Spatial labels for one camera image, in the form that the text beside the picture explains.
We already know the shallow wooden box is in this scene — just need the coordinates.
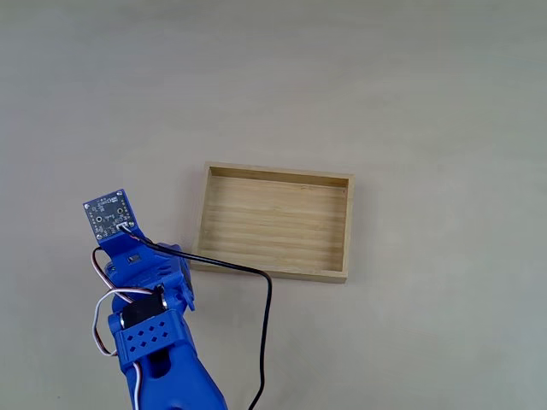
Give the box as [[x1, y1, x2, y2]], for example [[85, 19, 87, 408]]
[[189, 161, 356, 286]]

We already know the white red black servo wire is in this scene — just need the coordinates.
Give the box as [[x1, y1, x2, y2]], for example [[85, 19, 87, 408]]
[[91, 246, 168, 410]]

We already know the blue camera circuit board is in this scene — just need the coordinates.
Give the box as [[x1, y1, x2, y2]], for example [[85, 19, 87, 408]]
[[82, 187, 140, 240]]

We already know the black camera cable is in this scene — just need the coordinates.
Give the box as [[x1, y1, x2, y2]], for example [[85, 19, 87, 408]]
[[119, 225, 274, 410]]

